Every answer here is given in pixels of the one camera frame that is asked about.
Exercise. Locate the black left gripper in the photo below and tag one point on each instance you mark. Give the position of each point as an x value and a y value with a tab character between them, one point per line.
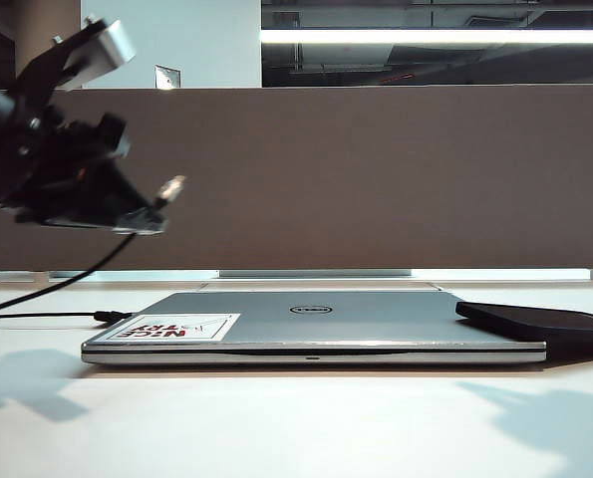
47	159

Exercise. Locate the black smartphone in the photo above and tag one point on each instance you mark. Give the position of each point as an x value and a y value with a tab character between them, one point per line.
540	318

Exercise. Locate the white sticker red print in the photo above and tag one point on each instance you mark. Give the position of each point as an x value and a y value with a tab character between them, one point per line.
211	326

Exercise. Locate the beige round column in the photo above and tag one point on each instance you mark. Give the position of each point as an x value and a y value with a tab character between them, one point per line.
47	15

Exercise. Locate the brown desk divider panel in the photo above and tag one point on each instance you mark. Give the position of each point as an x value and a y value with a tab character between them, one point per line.
326	179

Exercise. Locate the silver Dell laptop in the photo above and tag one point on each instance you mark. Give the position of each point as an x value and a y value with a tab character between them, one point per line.
376	323

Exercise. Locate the long white ceiling light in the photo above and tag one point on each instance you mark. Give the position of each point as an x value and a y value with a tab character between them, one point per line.
425	36

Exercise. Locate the silver metal wall plate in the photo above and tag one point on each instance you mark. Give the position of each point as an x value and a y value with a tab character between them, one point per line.
169	77

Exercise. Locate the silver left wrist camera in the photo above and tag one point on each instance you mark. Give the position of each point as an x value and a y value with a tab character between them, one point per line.
104	50

